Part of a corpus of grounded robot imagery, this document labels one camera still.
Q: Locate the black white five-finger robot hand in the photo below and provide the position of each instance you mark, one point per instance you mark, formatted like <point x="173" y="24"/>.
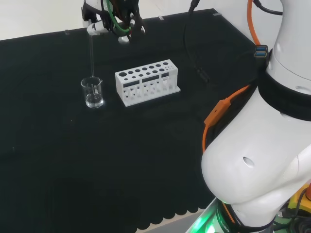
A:
<point x="97" y="27"/>

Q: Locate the clear glass rod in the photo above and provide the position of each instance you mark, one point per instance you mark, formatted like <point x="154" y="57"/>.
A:
<point x="92" y="55"/>

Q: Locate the small clear glass beaker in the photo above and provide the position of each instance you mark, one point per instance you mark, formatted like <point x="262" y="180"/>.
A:
<point x="92" y="97"/>

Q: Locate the white test tube rack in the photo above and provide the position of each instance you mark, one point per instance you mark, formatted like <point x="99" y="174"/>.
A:
<point x="145" y="80"/>

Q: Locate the black bench cloth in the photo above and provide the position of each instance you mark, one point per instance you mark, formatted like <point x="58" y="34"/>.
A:
<point x="97" y="157"/>

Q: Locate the yellow stop button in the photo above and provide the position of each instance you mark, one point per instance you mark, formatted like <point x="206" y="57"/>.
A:
<point x="297" y="201"/>

